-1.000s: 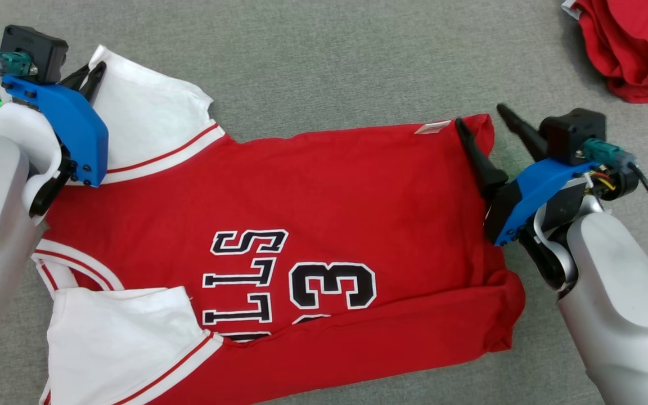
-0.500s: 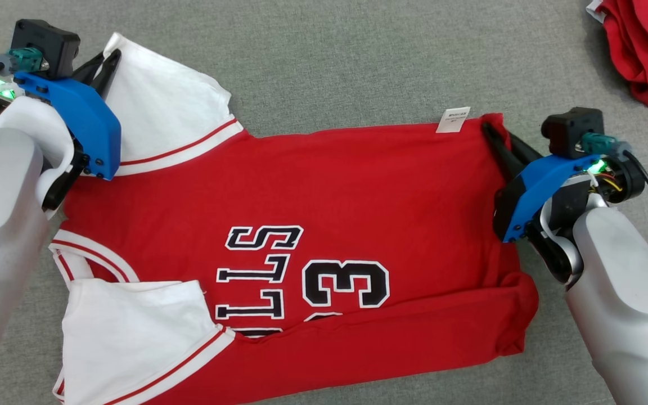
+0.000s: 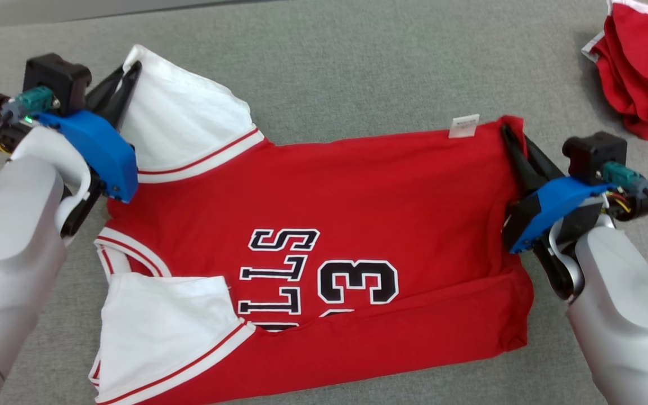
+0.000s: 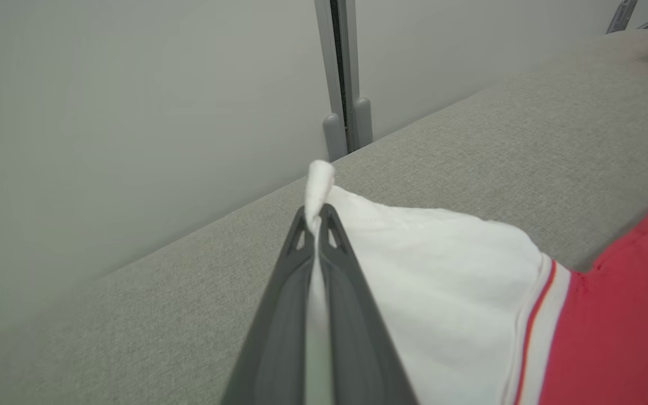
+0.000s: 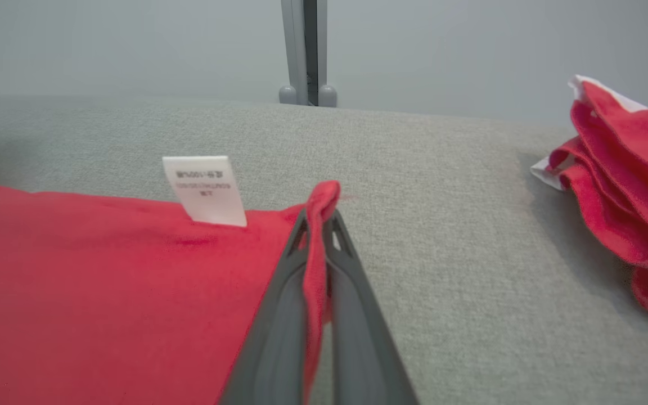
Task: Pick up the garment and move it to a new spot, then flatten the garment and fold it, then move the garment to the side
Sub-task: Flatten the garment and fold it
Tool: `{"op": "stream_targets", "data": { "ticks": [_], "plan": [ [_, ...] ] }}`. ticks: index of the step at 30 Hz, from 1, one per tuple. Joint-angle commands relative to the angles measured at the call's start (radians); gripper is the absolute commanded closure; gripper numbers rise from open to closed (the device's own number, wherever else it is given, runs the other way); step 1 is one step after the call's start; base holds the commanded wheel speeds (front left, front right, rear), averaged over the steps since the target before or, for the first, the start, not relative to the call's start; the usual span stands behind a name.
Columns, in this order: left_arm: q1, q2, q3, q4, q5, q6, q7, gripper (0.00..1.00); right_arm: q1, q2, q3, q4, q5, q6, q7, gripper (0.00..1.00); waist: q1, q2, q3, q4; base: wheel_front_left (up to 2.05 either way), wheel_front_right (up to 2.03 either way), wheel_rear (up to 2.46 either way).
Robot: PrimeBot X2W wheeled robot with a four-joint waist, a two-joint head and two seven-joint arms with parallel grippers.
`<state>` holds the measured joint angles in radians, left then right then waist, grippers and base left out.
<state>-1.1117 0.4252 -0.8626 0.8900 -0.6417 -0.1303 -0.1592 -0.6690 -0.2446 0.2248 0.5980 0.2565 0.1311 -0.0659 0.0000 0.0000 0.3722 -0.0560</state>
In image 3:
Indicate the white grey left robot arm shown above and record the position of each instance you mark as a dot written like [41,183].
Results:
[9,253]

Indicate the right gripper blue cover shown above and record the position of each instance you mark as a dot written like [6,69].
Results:
[549,202]

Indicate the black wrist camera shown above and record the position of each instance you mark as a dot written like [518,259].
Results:
[594,154]
[57,76]

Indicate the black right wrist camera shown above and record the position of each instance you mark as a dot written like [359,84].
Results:
[594,154]

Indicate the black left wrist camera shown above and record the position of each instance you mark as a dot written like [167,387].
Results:
[57,76]

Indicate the red basketball jersey white sleeves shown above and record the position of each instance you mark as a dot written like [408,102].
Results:
[358,197]

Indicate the black right wrist cylinder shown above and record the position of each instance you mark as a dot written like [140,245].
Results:
[642,205]

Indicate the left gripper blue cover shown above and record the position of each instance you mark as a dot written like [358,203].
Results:
[104,157]

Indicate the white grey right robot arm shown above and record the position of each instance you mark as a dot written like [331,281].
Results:
[622,315]

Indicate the red shorts with white stripe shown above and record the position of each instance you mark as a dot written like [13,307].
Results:
[644,67]

